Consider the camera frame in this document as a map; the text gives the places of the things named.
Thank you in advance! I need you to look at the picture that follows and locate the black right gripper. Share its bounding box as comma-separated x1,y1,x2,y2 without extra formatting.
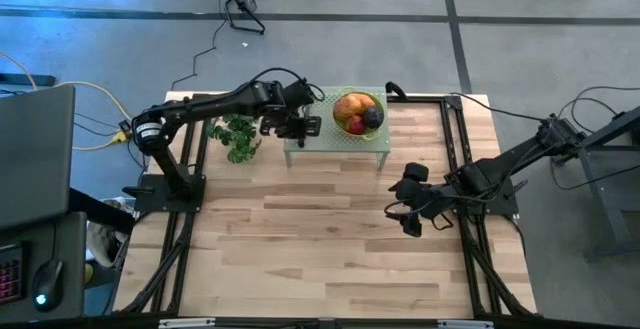
388,162,451,239

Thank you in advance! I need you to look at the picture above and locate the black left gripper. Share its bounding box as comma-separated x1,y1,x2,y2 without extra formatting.
258,79,323,149

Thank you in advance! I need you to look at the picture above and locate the red toy apple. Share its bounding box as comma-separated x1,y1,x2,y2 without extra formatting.
345,114,367,136

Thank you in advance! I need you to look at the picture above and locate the green colander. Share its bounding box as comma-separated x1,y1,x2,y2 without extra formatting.
329,88,386,140

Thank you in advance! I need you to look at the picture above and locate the dark purple toy fruit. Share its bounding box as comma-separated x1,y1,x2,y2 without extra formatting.
362,105,385,130

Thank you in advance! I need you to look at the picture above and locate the green perforated metal shelf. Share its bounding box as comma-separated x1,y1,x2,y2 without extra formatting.
282,85,391,169

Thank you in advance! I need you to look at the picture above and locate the potted green plant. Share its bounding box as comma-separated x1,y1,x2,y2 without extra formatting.
206,113,263,164

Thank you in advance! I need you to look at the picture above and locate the black curved clamp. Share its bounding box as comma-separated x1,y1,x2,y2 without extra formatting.
383,81,409,101

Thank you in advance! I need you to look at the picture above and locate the power strip with yellow plug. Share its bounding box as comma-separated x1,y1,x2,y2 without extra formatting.
110,120,137,144

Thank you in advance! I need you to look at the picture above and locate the grey metal stand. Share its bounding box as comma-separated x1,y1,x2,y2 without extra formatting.
552,106,640,265

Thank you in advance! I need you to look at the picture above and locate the white plastic bag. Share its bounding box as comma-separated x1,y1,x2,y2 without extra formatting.
87,196,136,270

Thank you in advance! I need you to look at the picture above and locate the dark grey side desk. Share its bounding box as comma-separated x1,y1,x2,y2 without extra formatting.
0,211,89,323

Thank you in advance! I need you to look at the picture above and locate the grey flat panel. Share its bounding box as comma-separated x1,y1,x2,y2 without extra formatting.
0,84,76,230

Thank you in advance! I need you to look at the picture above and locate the black flat bar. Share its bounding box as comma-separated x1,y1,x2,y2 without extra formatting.
0,72,56,88

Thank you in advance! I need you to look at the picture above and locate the black computer mouse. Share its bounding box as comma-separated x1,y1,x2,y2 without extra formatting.
31,258,65,313

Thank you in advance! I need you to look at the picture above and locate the backlit keypad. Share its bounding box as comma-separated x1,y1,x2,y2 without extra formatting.
0,241,26,305

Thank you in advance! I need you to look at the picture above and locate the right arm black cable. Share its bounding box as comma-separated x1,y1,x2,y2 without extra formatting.
383,199,454,231

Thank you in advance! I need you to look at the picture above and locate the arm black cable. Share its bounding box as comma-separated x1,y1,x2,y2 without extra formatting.
249,67,326,103
383,199,454,231

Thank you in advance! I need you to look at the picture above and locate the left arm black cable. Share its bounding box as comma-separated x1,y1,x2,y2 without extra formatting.
249,67,326,103

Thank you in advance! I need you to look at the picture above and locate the black aluminium table frame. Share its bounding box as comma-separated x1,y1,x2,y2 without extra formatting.
112,92,536,318

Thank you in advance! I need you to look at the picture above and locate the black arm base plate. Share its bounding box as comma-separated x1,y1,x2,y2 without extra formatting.
123,173,206,214
447,176,521,216

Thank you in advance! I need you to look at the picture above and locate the black floor cable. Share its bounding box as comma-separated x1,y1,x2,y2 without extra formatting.
171,0,231,92

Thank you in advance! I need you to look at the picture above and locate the long black cable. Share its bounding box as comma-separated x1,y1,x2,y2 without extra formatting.
447,91,551,125

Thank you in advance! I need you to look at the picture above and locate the yellow floor cable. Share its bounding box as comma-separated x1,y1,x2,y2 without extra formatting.
0,51,139,151

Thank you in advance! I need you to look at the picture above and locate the looped black cable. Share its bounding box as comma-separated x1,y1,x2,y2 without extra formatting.
549,86,640,190

